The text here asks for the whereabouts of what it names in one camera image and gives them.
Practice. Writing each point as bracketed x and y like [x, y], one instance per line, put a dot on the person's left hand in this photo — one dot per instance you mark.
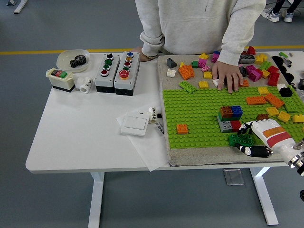
[226, 73]

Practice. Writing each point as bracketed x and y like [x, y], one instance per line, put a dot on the person's right hand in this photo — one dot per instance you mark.
[142, 57]

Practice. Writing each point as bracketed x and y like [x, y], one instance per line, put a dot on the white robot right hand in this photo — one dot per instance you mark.
[273, 135]

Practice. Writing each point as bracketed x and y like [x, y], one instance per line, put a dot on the dark green long brick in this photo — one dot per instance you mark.
[223, 118]
[234, 139]

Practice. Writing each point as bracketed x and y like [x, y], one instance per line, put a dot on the lime green studded baseplate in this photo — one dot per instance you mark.
[197, 114]

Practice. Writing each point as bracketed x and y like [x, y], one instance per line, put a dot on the person's right forearm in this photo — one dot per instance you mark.
[152, 45]

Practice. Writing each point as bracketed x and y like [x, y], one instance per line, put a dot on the person's left forearm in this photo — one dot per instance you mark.
[232, 47]

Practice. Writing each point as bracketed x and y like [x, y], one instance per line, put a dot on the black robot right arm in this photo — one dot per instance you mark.
[301, 169]

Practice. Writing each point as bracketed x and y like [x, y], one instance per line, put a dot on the large dark grey slope brick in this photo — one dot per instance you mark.
[243, 71]

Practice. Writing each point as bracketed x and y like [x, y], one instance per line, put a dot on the yellow square brick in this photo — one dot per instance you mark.
[264, 57]
[298, 118]
[208, 75]
[203, 56]
[258, 60]

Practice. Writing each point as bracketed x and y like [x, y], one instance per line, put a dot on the pink tall brick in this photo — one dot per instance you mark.
[215, 58]

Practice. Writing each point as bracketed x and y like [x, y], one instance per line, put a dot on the brown square brick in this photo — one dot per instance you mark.
[263, 116]
[226, 111]

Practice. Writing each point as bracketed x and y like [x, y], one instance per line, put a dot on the blue thin brick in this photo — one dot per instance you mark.
[216, 52]

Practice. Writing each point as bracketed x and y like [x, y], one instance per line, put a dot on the magenta square brick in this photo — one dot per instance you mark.
[250, 69]
[202, 63]

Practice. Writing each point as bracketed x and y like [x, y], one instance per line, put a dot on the light grey long brick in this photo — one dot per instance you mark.
[248, 59]

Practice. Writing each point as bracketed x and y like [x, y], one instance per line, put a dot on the small brown brick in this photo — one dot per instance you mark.
[244, 52]

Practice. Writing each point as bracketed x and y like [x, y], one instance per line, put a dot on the large magenta brick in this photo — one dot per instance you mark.
[255, 76]

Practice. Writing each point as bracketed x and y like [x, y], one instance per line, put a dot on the small dark grey slope brick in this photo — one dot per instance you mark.
[171, 63]

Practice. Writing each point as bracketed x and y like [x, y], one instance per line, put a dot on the small green brick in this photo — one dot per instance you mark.
[194, 64]

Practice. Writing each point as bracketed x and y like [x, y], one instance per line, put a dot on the red slope brick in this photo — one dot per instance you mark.
[251, 51]

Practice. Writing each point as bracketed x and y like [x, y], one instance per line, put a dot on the blue square brick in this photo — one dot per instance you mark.
[237, 111]

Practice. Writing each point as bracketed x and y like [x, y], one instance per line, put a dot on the red square brick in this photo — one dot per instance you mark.
[273, 69]
[235, 126]

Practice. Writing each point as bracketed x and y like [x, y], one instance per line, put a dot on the lime green square brick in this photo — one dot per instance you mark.
[265, 65]

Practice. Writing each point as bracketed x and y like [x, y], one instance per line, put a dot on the wide orange brick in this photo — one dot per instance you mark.
[187, 72]

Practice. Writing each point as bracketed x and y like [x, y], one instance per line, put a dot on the lime green long brick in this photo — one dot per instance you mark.
[187, 86]

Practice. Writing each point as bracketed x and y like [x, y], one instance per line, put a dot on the black toothed round brick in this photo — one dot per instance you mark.
[285, 92]

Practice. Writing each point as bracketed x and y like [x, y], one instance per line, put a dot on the red long brick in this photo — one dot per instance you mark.
[273, 79]

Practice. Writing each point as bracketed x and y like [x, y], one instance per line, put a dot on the orange square brick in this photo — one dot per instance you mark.
[182, 129]

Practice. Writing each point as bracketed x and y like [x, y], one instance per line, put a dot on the glossy white square tile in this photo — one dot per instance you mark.
[215, 82]

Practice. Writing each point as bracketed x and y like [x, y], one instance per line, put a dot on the grey emergency-stop control box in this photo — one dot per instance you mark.
[135, 71]

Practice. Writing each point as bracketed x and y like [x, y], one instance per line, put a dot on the pink flat plate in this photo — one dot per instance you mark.
[206, 68]

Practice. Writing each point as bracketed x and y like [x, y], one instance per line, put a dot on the yellow flat plate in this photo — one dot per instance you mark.
[203, 84]
[263, 90]
[266, 73]
[284, 116]
[272, 111]

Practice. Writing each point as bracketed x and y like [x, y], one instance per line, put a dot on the matte white square tile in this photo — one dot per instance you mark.
[171, 73]

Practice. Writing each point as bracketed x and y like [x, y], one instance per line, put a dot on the light green flat plate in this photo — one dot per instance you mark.
[293, 105]

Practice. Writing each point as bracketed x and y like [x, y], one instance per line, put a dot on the grey four-button control box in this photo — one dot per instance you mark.
[102, 82]

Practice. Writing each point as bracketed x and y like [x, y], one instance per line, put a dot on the clear plastic bag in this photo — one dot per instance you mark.
[301, 96]

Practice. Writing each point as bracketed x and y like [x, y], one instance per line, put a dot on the small black part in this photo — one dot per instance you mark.
[292, 85]

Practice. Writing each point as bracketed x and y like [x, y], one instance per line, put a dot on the silver floor plate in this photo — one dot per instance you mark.
[234, 177]

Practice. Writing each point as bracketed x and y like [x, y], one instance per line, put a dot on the person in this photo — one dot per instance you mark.
[190, 23]
[273, 15]

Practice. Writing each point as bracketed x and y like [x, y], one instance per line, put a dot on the small black box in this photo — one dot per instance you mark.
[301, 84]

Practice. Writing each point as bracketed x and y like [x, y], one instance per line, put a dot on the small lime green piece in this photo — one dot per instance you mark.
[283, 54]

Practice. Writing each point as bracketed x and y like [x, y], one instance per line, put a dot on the white table leg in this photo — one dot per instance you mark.
[96, 202]
[263, 194]

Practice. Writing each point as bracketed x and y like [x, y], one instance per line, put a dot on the white tube with writing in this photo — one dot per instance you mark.
[152, 116]

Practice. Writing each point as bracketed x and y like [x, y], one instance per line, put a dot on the black metal gear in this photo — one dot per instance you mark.
[82, 60]
[74, 64]

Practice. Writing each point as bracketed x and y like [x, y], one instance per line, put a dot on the small black plug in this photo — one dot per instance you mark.
[159, 115]

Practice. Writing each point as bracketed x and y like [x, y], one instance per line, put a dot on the grey metal clamp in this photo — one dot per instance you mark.
[287, 61]

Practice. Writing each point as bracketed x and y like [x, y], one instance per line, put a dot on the white pipe tee fitting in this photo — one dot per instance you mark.
[85, 86]

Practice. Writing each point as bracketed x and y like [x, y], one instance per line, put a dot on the white printed label strip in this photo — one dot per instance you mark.
[159, 129]

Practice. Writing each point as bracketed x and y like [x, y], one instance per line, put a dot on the white plastic bowl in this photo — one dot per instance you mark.
[64, 59]

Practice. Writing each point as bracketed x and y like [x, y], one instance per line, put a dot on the grey-brown mat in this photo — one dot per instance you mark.
[190, 156]

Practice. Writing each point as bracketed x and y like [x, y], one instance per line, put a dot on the white paper sheet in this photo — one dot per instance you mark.
[147, 152]

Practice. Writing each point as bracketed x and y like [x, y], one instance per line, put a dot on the white desk foot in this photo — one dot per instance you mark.
[18, 9]

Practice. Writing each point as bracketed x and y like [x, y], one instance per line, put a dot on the white wall switch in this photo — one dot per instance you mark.
[135, 124]

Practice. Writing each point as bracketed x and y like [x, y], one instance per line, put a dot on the cream red-green switch box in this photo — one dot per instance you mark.
[61, 82]

